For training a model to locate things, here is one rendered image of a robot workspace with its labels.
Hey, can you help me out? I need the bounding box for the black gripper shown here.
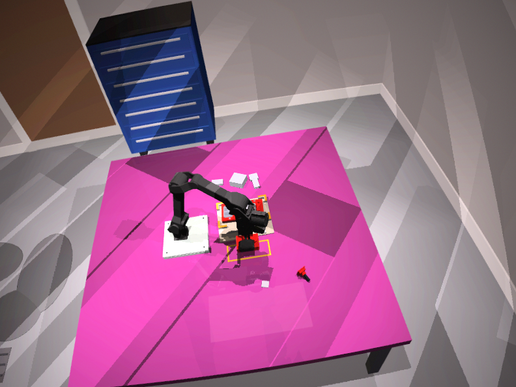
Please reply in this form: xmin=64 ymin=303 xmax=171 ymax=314
xmin=236 ymin=223 xmax=255 ymax=253

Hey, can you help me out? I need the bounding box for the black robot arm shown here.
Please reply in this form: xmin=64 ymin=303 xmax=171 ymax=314
xmin=167 ymin=171 xmax=269 ymax=240

